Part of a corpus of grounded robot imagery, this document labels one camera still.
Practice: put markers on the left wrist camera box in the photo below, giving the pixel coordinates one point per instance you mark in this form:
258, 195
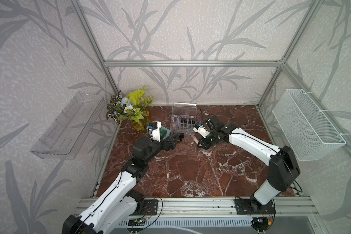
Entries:
153, 130

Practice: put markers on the clear acrylic lipstick organizer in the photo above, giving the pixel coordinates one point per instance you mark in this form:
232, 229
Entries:
183, 110

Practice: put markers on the clear acrylic wall shelf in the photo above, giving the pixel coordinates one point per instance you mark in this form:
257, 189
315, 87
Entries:
66, 135

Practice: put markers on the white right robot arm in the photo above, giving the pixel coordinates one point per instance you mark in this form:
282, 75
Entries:
283, 168

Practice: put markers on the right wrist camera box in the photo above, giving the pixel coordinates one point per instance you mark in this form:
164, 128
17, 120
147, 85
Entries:
200, 129

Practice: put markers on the white wire mesh basket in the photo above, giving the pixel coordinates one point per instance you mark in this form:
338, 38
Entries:
309, 132

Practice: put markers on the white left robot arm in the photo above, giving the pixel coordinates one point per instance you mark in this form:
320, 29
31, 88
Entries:
120, 200

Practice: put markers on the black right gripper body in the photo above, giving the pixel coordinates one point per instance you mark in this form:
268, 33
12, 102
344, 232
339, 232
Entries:
210, 140

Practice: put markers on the artificial flower plant vase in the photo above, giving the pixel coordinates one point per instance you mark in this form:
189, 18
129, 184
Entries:
133, 107

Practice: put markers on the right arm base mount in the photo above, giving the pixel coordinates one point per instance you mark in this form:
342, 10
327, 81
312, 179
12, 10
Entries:
253, 207

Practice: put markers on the aluminium front rail frame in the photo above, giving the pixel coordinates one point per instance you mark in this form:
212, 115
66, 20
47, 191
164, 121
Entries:
218, 215

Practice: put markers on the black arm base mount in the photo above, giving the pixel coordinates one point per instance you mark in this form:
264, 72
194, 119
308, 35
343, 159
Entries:
147, 207

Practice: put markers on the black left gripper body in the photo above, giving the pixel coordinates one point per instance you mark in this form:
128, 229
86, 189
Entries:
162, 145

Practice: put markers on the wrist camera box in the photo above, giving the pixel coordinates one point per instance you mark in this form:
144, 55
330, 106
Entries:
200, 129
153, 130

